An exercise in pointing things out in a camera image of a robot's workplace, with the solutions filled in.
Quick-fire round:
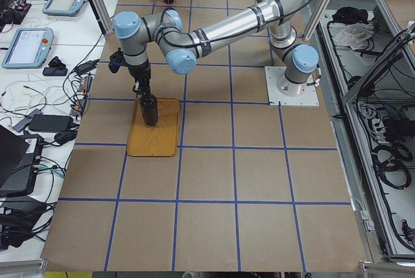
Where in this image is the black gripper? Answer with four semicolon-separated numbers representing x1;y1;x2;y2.
128;60;151;97

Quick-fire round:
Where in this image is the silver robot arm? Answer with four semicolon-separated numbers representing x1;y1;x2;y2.
108;0;319;97

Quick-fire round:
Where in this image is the wooden tray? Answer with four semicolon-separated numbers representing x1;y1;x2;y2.
126;98;180;157

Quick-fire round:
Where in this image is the black power adapter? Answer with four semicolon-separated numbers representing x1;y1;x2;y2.
29;114;73;132

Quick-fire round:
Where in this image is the far teach pendant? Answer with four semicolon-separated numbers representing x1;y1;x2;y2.
42;0;86;16

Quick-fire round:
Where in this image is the teach pendant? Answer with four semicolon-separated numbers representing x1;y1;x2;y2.
42;0;86;16
1;27;54;69

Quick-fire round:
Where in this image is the near teach pendant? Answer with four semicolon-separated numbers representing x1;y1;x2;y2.
1;27;54;69

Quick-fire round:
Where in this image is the black laptop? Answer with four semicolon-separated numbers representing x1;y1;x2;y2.
1;126;43;198

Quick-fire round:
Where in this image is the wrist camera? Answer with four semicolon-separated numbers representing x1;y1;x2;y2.
108;47;126;74

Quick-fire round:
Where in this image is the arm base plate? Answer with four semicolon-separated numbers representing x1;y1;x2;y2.
265;66;320;107

